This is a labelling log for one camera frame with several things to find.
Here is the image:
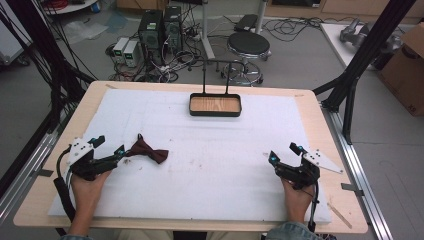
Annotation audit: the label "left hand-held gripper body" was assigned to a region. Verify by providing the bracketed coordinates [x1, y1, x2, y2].
[66, 136, 118, 183]

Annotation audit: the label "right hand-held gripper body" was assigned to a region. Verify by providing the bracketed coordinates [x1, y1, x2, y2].
[274, 148, 345, 191]

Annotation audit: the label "dark red bow tie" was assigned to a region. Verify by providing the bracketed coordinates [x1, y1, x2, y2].
[124, 133, 170, 165]

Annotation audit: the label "person's right hand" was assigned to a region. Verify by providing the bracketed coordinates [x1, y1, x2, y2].
[280, 177, 316, 219]

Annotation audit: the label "person's left hand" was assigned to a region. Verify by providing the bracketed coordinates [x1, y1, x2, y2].
[70, 169, 113, 216]

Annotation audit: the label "light wooden table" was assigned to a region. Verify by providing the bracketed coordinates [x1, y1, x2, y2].
[12, 79, 370, 235]

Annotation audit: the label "white foam mat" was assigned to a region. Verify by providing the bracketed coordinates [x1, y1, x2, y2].
[47, 87, 333, 225]

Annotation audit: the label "thin wooden stick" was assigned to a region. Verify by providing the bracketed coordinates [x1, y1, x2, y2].
[326, 202, 354, 230]

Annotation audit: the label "black stand with wooden tray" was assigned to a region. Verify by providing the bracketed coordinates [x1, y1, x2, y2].
[186, 56, 248, 118]

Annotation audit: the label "white power supply unit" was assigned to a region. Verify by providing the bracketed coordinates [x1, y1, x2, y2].
[122, 40, 140, 68]
[112, 36, 130, 65]

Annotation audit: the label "clear plastic sheet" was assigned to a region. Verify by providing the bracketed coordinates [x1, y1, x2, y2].
[62, 19, 110, 45]

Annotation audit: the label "white floor board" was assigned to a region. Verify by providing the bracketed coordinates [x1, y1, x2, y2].
[319, 22, 408, 71]

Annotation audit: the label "black round stool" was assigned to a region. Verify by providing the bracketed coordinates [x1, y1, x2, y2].
[219, 31, 272, 87]

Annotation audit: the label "black computer tower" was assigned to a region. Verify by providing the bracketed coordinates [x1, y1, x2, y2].
[137, 9, 165, 67]
[163, 5, 184, 55]

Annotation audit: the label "brown cardboard box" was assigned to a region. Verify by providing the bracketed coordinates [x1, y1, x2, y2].
[377, 22, 424, 117]

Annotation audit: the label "black flat box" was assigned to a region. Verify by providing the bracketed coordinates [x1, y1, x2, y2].
[233, 13, 259, 33]

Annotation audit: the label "white round table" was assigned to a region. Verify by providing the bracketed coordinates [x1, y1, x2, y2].
[42, 0, 100, 16]

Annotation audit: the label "white desk leg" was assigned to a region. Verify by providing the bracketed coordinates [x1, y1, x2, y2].
[199, 0, 217, 61]

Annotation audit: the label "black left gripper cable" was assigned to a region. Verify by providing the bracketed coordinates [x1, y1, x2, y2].
[53, 145, 78, 224]

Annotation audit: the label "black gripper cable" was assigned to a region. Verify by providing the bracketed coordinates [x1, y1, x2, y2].
[307, 181, 322, 234]
[53, 145, 78, 224]

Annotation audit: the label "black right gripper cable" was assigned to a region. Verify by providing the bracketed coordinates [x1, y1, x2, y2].
[307, 181, 322, 234]

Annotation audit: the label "aluminium rail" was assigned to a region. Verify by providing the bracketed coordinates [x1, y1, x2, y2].
[320, 102, 395, 240]
[0, 111, 78, 225]

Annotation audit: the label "black frame with cable bundle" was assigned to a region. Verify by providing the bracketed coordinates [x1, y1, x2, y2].
[0, 0, 98, 135]

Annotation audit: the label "black metal frame post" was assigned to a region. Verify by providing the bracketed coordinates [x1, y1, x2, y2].
[312, 0, 418, 146]

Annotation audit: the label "black floor cables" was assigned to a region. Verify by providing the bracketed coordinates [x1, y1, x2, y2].
[261, 15, 359, 43]

